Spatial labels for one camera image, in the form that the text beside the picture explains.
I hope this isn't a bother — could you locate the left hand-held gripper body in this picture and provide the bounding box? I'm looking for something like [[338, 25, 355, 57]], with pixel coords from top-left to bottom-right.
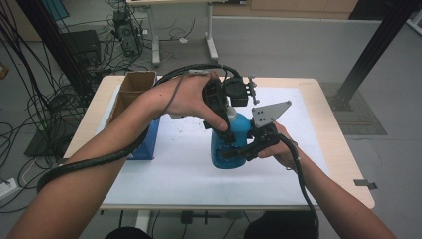
[[201, 75, 261, 116]]

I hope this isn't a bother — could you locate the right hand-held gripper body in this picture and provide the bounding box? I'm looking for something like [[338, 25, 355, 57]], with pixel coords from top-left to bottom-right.
[[247, 100, 294, 161]]

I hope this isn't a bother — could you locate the blue bottle with white cap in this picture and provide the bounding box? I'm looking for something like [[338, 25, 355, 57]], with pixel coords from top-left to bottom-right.
[[210, 106, 254, 170]]

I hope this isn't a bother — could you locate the person's left hand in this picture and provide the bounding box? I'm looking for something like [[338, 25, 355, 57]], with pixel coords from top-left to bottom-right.
[[153, 71, 231, 132]]

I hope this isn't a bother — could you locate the person's right hand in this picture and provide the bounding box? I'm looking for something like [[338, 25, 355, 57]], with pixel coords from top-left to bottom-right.
[[257, 121, 302, 170]]

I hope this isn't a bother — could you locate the white table mat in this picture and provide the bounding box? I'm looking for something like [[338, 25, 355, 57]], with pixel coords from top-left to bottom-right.
[[102, 85, 332, 207]]

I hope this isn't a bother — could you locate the person's right leg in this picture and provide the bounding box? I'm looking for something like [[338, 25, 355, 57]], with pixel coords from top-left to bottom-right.
[[243, 210, 319, 239]]

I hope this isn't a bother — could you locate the person's leg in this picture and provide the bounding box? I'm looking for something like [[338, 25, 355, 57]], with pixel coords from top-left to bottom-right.
[[104, 226, 153, 239], [243, 210, 319, 239]]

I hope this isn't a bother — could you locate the blue cardboard box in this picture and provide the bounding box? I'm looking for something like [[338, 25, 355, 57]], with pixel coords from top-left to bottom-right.
[[106, 70, 162, 161]]

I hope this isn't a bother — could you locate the grey floor mat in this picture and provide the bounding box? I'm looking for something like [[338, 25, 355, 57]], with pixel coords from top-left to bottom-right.
[[319, 81, 388, 136]]

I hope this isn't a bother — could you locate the black computer tower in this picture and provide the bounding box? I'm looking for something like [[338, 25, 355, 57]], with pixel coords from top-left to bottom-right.
[[112, 9, 143, 58]]

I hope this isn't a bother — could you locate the wooden cabinet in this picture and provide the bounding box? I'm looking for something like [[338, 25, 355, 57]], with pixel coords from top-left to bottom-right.
[[212, 0, 359, 20]]

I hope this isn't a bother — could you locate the person's left leg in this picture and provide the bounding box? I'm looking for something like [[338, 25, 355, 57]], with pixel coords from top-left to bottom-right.
[[104, 226, 153, 239]]

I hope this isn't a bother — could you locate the black metal stand pole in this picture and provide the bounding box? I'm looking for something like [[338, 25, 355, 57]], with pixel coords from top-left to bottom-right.
[[14, 0, 94, 98], [327, 0, 422, 113]]

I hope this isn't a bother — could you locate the black case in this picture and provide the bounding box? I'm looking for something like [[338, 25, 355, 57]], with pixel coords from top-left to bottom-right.
[[63, 29, 103, 68]]

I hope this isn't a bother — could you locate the black floor plate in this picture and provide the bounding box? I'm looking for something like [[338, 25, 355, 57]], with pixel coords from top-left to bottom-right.
[[24, 127, 78, 158]]

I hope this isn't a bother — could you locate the white power strip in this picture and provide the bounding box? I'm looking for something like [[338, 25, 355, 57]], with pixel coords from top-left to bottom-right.
[[0, 177, 18, 200]]

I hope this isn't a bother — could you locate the thin wrist strap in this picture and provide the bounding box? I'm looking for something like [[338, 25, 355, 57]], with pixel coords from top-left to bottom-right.
[[164, 75, 186, 115]]

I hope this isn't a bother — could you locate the white desk frame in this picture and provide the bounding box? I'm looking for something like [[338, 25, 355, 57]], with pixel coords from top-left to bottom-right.
[[127, 0, 220, 68]]

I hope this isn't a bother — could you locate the black corrugated cable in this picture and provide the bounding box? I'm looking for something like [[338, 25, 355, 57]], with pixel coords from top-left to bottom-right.
[[35, 63, 245, 193], [278, 132, 321, 239]]

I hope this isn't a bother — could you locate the tangle of black cables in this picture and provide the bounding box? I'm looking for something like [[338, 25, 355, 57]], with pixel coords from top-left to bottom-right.
[[0, 0, 110, 213]]

